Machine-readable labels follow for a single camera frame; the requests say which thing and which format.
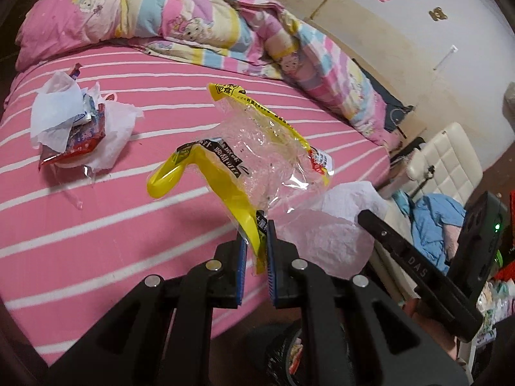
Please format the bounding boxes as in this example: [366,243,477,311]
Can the large crumpled white tissue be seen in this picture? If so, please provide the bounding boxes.
[84,82,145,170]

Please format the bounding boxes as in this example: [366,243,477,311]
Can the teal cloth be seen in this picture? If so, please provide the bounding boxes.
[392,190,412,215]

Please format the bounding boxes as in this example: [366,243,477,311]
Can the red snack wrapper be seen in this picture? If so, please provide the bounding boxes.
[38,104,107,170]

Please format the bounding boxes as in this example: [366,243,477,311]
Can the blue clothing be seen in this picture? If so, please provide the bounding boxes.
[396,193,468,275]

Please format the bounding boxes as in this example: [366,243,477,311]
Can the white green printed pack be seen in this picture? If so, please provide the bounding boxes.
[480,280,515,343]

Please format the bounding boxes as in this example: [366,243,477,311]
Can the dark blue cloth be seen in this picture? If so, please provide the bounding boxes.
[353,58,416,134]

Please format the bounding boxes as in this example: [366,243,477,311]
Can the pastel cartoon quilt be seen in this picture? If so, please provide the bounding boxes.
[115,0,392,146]

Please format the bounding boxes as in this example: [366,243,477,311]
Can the black trash bin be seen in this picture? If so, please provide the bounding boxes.
[212,309,307,386]

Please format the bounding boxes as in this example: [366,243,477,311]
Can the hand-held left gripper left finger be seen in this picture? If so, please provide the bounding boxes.
[47,233,248,386]

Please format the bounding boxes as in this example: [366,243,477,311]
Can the blue white wrapper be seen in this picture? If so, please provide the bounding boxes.
[76,92,102,126]

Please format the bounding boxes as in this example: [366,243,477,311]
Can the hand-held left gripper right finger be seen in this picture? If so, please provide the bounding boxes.
[266,219,469,386]

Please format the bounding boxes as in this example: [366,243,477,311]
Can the black cable on chair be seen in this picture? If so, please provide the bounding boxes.
[417,166,438,194]

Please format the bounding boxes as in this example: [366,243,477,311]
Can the small clear plastic film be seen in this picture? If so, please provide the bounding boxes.
[60,164,98,210]

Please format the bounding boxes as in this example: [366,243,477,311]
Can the grey white cushion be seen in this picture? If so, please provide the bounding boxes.
[503,82,515,130]

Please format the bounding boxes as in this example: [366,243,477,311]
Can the white wall cable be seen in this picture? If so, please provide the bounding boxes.
[433,50,454,71]

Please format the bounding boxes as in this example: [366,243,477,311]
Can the white tissue paper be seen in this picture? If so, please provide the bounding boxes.
[277,181,389,280]
[31,70,84,157]

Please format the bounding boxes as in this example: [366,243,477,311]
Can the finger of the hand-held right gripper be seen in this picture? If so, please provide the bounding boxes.
[357,209,403,254]

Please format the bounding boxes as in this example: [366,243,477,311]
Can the bed with pink striped sheet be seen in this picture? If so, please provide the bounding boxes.
[0,40,394,366]

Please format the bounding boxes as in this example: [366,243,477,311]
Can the white padded chair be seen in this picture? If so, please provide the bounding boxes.
[387,122,484,220]

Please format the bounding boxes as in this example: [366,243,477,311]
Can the pink clothing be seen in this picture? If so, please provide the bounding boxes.
[440,223,462,274]

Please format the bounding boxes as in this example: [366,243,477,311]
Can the pink cartoon pillow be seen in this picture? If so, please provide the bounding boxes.
[16,0,126,71]

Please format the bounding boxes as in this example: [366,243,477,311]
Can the yellow clear plastic wrapper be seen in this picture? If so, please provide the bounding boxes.
[147,82,334,276]

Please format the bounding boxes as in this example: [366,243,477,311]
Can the folded white tissue paper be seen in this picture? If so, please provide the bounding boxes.
[31,70,84,157]

